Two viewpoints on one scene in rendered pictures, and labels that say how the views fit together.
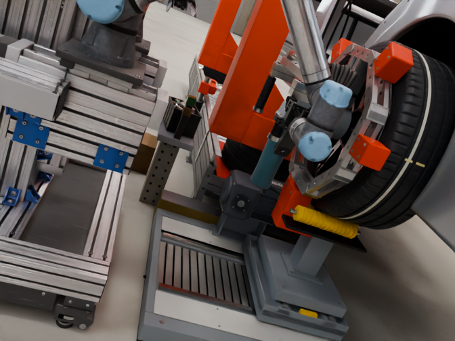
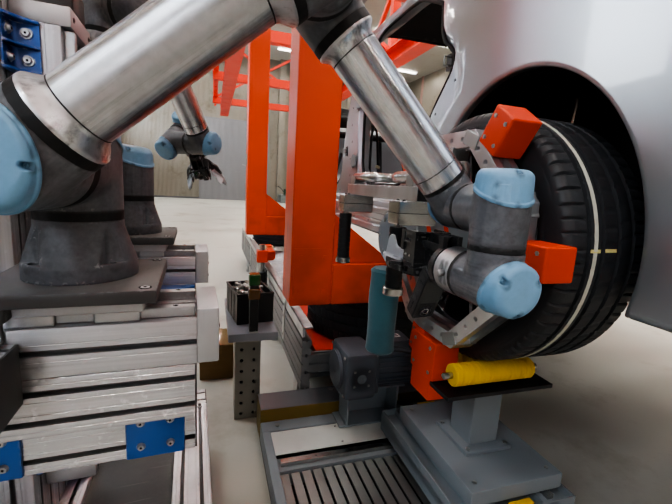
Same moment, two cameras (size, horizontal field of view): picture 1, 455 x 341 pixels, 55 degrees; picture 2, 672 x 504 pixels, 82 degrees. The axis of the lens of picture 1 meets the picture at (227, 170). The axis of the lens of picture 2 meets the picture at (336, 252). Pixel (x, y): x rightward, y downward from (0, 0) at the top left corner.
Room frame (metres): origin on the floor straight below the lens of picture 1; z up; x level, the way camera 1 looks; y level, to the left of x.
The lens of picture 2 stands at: (0.59, 0.09, 0.97)
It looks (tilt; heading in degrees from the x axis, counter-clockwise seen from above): 10 degrees down; 356
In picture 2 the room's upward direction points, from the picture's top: 3 degrees clockwise
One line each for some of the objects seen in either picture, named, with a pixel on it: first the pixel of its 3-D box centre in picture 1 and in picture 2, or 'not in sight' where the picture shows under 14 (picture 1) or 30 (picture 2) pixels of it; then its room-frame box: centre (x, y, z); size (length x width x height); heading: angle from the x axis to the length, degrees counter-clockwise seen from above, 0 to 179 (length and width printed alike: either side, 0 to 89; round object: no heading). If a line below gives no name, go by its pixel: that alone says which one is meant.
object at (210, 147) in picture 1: (202, 111); (269, 279); (3.29, 0.36, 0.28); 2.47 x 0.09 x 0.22; 14
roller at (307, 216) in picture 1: (325, 222); (490, 370); (1.52, -0.41, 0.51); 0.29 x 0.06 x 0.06; 104
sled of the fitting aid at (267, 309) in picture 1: (290, 282); (463, 456); (1.67, -0.44, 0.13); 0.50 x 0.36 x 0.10; 14
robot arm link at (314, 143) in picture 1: (312, 141); (492, 281); (1.10, -0.17, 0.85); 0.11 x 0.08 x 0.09; 14
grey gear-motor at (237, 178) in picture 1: (259, 214); (385, 378); (1.94, -0.23, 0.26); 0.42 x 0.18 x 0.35; 104
